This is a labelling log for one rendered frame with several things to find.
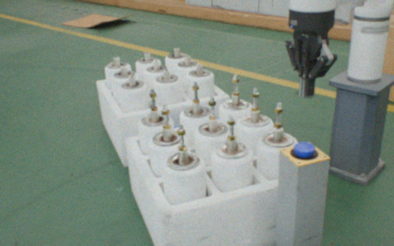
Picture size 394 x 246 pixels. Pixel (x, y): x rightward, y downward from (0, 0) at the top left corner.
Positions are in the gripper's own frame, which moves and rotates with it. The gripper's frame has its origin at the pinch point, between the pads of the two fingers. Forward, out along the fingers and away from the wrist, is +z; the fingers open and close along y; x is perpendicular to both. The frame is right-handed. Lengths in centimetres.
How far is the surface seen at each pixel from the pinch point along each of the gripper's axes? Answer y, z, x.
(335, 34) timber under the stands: -161, 41, 129
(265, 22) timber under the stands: -208, 39, 106
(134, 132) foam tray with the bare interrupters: -63, 33, -21
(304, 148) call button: 0.9, 12.0, -0.4
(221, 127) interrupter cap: -28.7, 19.5, -4.8
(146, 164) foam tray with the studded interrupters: -31.4, 26.8, -24.6
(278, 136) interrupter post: -16.1, 18.2, 4.2
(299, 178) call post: 3.6, 16.5, -2.9
